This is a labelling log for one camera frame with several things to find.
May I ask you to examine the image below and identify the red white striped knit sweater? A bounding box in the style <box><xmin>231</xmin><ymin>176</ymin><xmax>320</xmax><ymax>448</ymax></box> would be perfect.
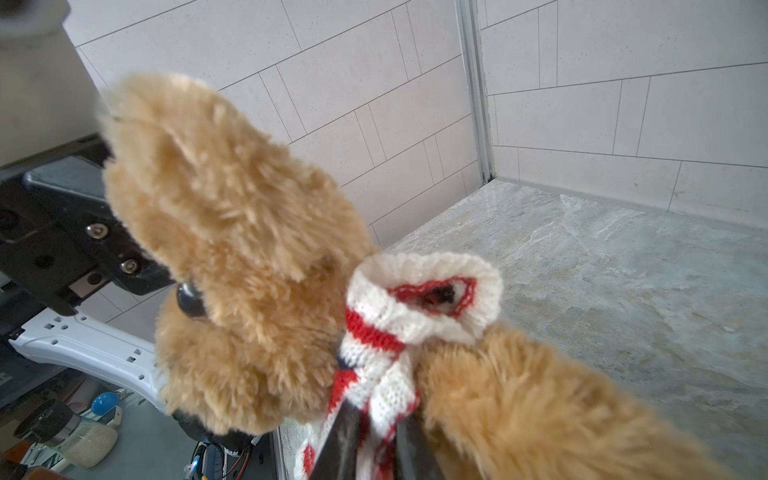
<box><xmin>294</xmin><ymin>252</ymin><xmax>503</xmax><ymax>479</ymax></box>

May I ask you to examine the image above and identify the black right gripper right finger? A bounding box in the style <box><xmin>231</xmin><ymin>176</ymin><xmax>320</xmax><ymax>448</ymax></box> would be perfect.
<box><xmin>394</xmin><ymin>415</ymin><xmax>445</xmax><ymax>480</ymax></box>

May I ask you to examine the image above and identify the aluminium corner profile left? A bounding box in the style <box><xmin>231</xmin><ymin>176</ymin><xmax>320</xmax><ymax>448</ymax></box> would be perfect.
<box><xmin>455</xmin><ymin>0</ymin><xmax>495</xmax><ymax>185</ymax></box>

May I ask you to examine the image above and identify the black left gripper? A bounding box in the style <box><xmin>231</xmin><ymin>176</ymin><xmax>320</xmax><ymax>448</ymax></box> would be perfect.
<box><xmin>1</xmin><ymin>134</ymin><xmax>172</xmax><ymax>316</ymax></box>

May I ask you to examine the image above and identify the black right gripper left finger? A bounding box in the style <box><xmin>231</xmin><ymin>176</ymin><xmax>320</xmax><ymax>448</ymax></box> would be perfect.
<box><xmin>309</xmin><ymin>401</ymin><xmax>361</xmax><ymax>480</ymax></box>

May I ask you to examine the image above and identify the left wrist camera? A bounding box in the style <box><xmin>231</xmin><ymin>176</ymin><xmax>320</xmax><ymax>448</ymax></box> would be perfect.
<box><xmin>1</xmin><ymin>1</ymin><xmax>99</xmax><ymax>167</ymax></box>

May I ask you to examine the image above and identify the small clear jar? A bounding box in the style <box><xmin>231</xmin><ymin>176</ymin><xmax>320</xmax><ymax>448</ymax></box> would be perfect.
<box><xmin>13</xmin><ymin>399</ymin><xmax>119</xmax><ymax>469</ymax></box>

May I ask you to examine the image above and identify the brown teddy bear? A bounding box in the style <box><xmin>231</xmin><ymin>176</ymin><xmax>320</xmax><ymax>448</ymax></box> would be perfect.
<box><xmin>100</xmin><ymin>74</ymin><xmax>728</xmax><ymax>479</ymax></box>

